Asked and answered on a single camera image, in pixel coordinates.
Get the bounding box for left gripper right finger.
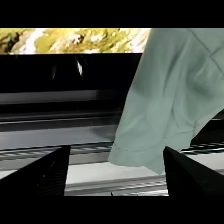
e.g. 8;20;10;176
162;145;224;197

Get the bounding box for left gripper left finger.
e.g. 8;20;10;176
0;144;72;197

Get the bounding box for pale green T-shirt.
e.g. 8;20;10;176
107;28;224;176

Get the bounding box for silver frame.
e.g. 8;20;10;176
0;111;224;197

